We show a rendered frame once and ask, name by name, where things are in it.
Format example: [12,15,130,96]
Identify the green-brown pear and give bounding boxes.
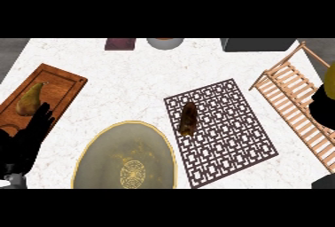
[17,82,50,117]

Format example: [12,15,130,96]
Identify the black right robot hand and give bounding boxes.
[307,83,335,131]

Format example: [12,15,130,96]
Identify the pale wooden tiered shelf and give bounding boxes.
[248,40,335,176]

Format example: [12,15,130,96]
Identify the maroon box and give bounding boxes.
[104,37,138,51]

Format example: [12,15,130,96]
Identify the olive yellow rounded object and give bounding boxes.
[323,60,335,101]

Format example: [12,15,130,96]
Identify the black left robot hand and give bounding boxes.
[0,101,58,179]

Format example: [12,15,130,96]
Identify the brown oblong vegetable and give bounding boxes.
[179,101,201,137]

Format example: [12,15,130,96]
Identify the grey plate with gold rim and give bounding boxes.
[71,120,179,190]

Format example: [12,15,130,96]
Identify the dark lattice placemat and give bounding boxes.
[163,77,281,190]

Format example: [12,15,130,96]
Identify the brown wooden cutting board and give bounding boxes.
[0,62,89,138]

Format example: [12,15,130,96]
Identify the dark grey appliance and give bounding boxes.
[220,37,300,53]

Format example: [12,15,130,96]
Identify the grey round pot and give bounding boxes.
[145,37,185,51]

